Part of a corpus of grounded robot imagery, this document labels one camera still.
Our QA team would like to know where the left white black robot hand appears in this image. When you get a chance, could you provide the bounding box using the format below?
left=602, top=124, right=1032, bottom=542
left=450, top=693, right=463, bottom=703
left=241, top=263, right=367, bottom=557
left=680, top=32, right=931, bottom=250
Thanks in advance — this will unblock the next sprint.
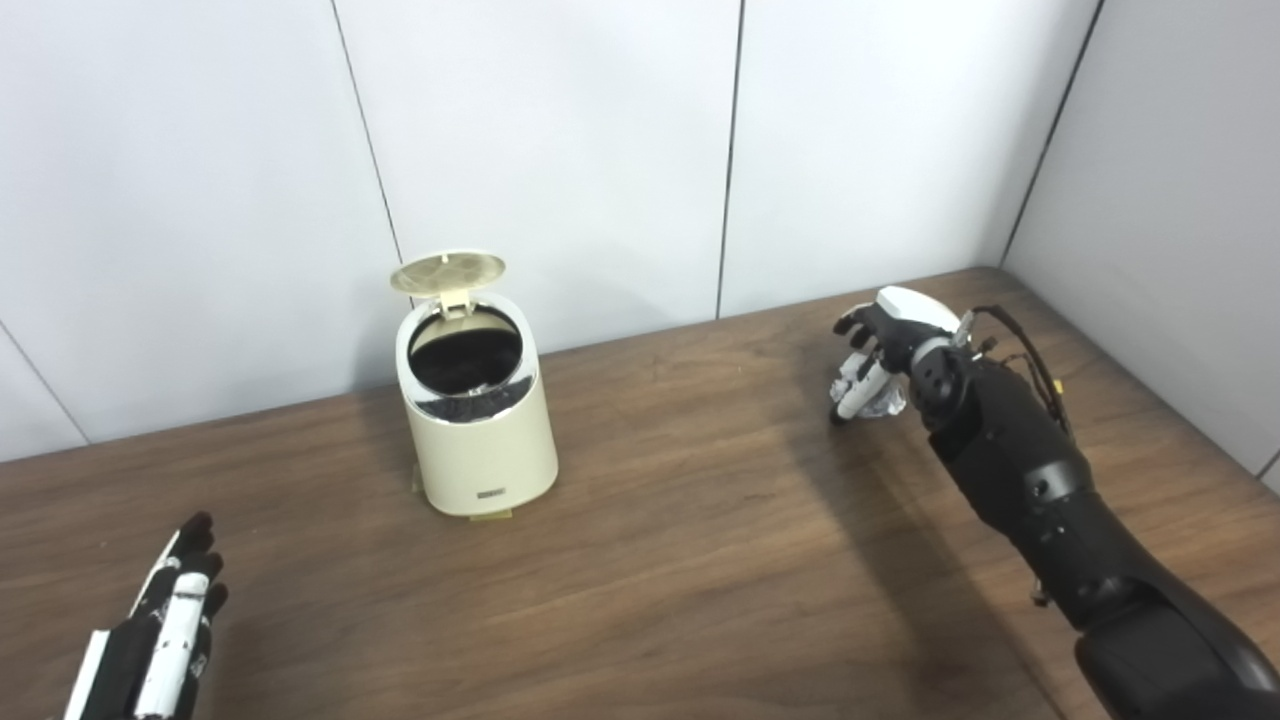
left=62, top=512, right=229, bottom=720

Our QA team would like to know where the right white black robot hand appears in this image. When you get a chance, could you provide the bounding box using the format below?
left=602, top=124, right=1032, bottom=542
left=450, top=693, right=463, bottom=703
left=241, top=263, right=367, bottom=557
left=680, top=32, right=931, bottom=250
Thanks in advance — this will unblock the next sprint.
left=828, top=286, right=966, bottom=426

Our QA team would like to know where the white paper ball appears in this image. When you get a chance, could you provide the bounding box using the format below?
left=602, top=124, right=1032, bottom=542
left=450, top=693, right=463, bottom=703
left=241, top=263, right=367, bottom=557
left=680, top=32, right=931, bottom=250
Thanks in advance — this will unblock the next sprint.
left=850, top=382, right=907, bottom=422

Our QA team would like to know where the cream-colored lidded bin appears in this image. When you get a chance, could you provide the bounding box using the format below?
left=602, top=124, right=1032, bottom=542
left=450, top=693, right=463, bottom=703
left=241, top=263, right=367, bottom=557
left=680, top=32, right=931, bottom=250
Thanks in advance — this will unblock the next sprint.
left=390, top=250, right=559, bottom=518

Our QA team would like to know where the yellow tape under bin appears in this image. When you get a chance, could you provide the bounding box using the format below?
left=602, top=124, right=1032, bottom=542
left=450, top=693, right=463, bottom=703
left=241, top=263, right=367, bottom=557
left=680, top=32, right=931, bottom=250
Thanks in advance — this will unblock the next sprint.
left=410, top=465, right=514, bottom=522

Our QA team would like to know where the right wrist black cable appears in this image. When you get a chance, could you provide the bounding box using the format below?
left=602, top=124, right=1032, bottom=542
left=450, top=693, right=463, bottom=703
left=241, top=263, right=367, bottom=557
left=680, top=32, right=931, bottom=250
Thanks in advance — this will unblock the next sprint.
left=962, top=305, right=1077, bottom=443

